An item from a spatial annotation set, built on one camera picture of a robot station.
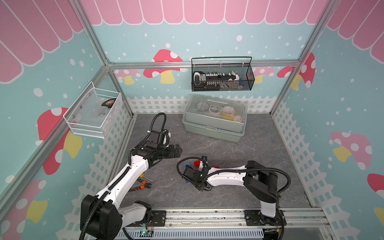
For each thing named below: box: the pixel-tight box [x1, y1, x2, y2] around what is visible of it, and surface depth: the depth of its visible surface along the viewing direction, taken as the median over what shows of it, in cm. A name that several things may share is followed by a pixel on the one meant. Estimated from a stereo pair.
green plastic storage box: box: [182, 94, 248, 143], surface depth 98 cm
